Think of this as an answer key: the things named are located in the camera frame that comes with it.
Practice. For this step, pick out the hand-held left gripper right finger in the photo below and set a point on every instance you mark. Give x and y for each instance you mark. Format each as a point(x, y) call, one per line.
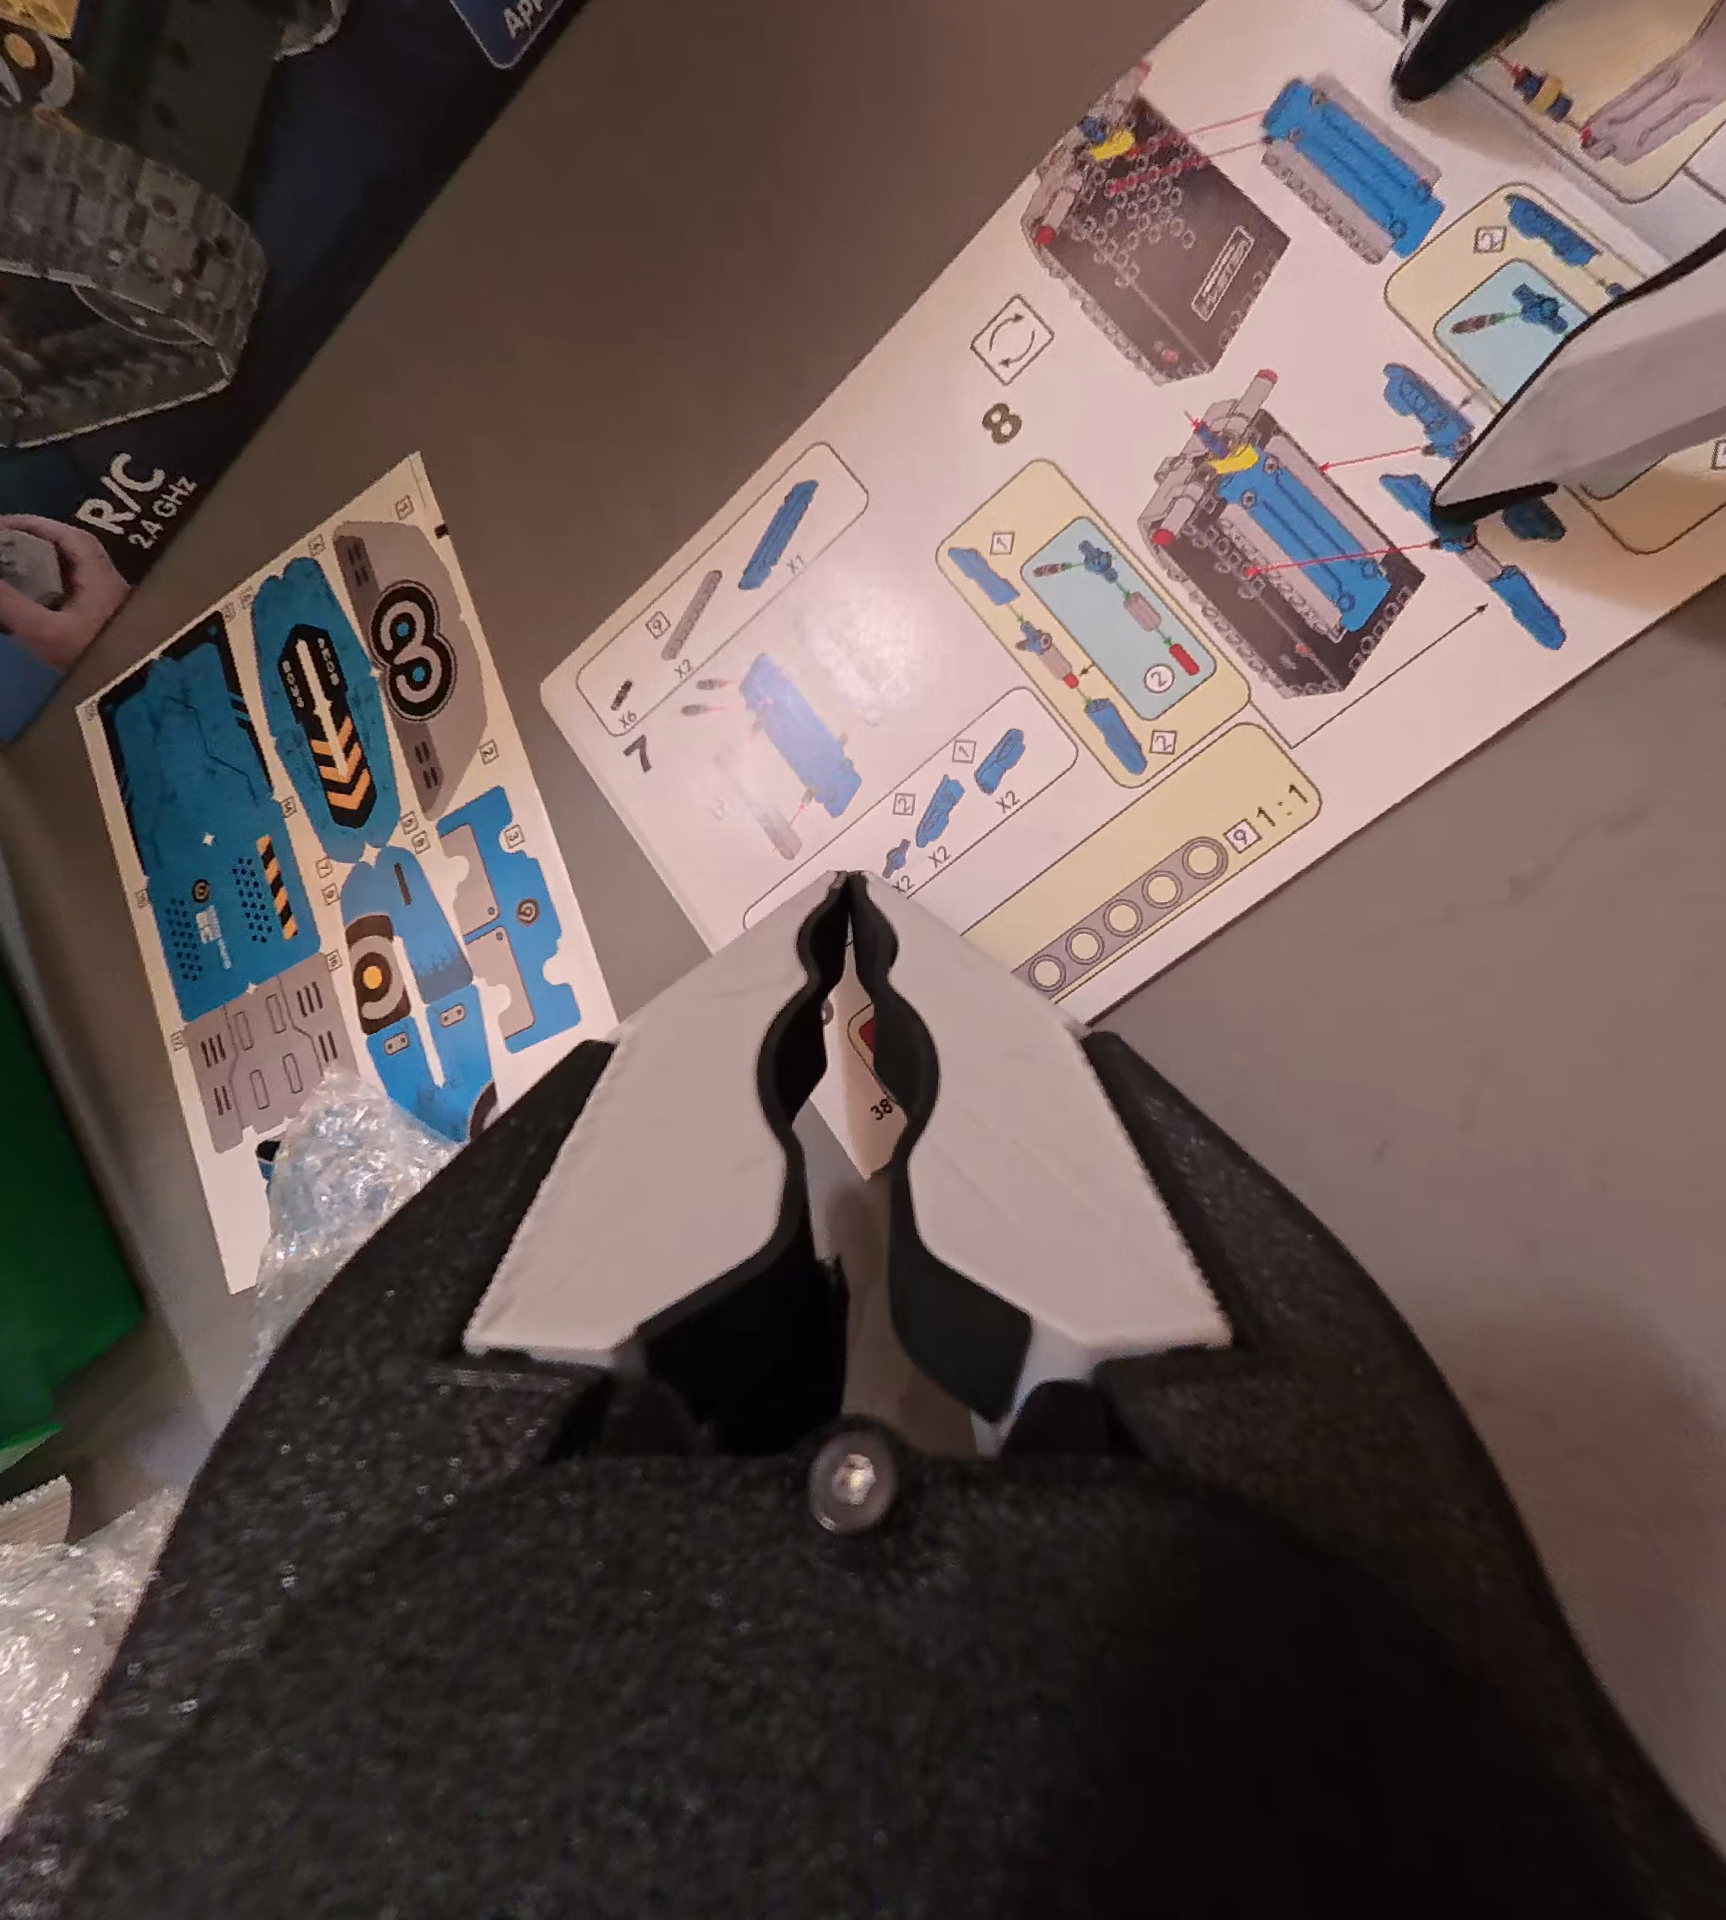
point(1059, 1200)

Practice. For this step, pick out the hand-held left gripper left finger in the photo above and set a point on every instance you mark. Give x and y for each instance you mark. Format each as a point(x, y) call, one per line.
point(639, 1200)

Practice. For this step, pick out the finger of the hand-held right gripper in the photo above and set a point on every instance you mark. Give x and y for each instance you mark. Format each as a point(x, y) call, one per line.
point(1463, 38)
point(1673, 359)

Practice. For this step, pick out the instruction booklet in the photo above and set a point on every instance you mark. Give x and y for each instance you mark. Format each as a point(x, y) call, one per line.
point(879, 600)

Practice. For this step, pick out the sticker sheet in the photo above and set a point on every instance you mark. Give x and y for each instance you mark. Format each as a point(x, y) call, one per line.
point(204, 780)

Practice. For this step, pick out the toy building kit box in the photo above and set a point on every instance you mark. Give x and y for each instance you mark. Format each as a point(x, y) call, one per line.
point(53, 300)

